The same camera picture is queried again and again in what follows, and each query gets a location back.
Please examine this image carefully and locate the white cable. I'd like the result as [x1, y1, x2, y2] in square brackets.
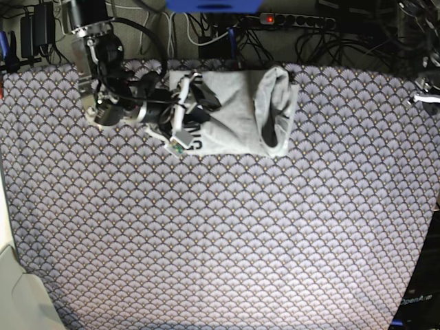
[139, 6, 230, 58]

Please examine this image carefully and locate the black power adapter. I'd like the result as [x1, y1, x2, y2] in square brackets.
[20, 1, 55, 58]

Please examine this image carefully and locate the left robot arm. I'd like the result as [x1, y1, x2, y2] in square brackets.
[398, 1, 439, 112]

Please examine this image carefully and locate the light grey T-shirt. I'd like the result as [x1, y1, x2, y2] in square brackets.
[165, 67, 299, 158]

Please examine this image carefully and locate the beige chair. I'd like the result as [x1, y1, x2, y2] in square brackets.
[1, 245, 65, 329]

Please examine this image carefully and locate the black power strip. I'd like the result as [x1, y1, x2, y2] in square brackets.
[257, 12, 337, 30]

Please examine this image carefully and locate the fan-patterned table cloth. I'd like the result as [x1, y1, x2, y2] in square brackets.
[1, 64, 439, 329]

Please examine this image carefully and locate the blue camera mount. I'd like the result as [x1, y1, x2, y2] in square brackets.
[166, 0, 262, 13]

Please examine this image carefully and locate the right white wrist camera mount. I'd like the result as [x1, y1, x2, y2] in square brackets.
[145, 71, 202, 158]

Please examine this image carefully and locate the black box under table edge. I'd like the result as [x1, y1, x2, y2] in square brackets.
[198, 34, 237, 60]

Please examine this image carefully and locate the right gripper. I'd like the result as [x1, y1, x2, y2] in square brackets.
[137, 82, 221, 136]

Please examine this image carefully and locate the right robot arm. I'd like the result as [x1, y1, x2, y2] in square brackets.
[60, 1, 221, 140]

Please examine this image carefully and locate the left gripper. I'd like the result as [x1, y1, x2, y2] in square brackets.
[415, 77, 439, 95]

